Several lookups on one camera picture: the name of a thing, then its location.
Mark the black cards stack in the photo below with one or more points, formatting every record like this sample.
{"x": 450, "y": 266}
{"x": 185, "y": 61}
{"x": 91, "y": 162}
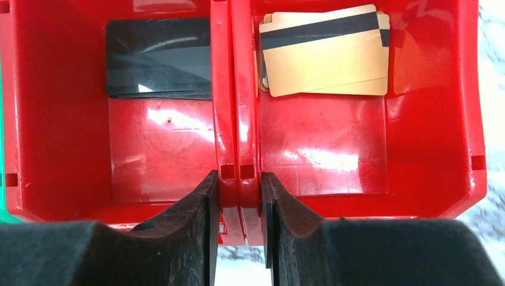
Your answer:
{"x": 164, "y": 58}

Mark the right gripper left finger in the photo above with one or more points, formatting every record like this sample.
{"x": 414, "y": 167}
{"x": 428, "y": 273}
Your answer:
{"x": 178, "y": 246}

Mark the red plastic bin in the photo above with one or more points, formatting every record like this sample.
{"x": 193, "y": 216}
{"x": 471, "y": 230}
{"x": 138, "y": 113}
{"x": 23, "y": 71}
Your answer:
{"x": 418, "y": 151}
{"x": 87, "y": 156}

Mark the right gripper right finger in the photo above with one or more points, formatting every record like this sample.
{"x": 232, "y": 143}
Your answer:
{"x": 303, "y": 248}

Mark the gold cards stack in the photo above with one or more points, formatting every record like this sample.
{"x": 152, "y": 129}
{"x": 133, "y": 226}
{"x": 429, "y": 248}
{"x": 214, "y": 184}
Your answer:
{"x": 338, "y": 52}

